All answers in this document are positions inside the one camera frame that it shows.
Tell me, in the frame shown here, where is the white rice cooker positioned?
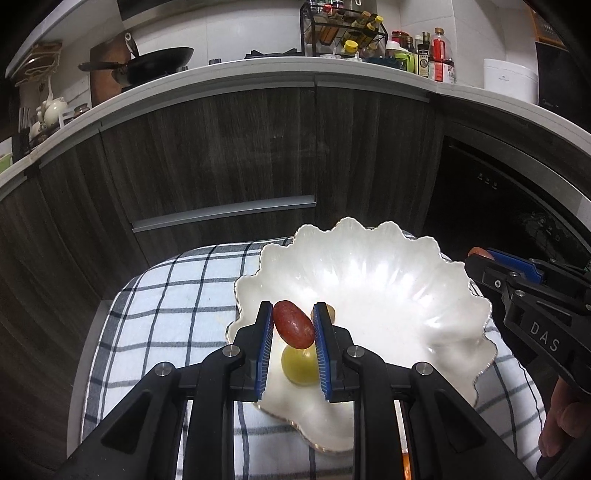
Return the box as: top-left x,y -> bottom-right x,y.
483,58 -> 540,105

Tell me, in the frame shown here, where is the white teapot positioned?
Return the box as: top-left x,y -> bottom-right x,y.
36,98 -> 71,126

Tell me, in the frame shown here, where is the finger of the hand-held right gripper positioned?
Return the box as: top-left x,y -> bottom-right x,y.
487,248 -> 591,284
464,254 -> 525,303

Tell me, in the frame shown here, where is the white checked cloth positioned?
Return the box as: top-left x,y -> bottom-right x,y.
81,235 -> 548,480

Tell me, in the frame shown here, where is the black wok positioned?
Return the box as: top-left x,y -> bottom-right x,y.
78,46 -> 195,87

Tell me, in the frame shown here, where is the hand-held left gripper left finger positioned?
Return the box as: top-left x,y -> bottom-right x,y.
46,301 -> 274,480

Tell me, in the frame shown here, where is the grey drawer handle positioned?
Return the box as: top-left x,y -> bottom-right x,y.
131,195 -> 317,233

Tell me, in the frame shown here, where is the person's right hand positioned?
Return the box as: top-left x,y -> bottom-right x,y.
539,377 -> 591,462

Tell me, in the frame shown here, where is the black wire spice rack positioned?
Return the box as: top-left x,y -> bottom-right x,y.
299,0 -> 389,59

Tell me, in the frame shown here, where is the green round plum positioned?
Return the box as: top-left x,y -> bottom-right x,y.
281,346 -> 320,385

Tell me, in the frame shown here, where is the white scalloped plate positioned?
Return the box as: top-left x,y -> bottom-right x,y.
225,218 -> 497,455

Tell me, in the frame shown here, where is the dark wood cabinet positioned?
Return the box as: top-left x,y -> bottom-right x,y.
0,74 -> 439,462

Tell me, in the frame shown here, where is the dark sauce bottle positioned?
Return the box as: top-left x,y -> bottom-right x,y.
417,34 -> 433,77

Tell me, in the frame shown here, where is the small brown longan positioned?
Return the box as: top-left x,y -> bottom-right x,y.
311,303 -> 336,326

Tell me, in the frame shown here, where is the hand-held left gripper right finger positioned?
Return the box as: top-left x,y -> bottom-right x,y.
311,302 -> 541,480

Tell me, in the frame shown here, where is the wall dish rack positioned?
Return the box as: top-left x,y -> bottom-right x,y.
15,41 -> 64,87

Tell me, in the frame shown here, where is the red oval fruit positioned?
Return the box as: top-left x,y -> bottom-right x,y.
274,300 -> 315,348

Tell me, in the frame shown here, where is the black dishwasher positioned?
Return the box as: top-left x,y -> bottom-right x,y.
425,122 -> 591,287

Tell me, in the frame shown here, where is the wooden cutting board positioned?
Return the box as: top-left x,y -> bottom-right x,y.
89,34 -> 136,106

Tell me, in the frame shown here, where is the black microwave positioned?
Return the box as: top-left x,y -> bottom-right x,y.
534,41 -> 583,109

